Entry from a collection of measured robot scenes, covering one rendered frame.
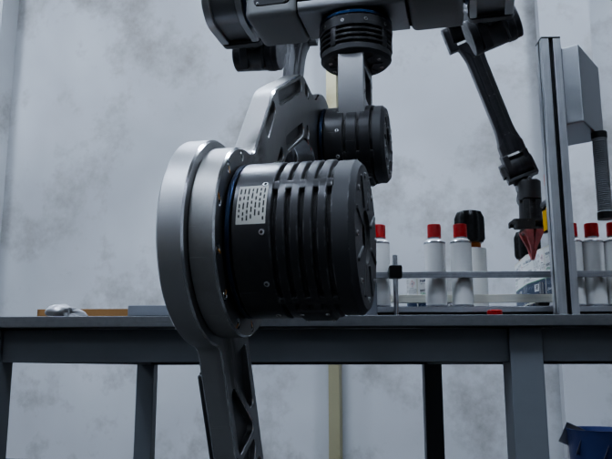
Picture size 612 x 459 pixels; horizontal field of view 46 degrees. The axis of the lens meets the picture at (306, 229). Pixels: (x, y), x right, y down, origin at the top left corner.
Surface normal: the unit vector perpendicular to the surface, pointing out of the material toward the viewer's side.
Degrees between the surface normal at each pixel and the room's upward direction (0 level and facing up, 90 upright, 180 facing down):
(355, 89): 90
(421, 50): 90
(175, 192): 73
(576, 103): 90
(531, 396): 90
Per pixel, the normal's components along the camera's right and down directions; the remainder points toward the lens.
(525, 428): -0.03, -0.18
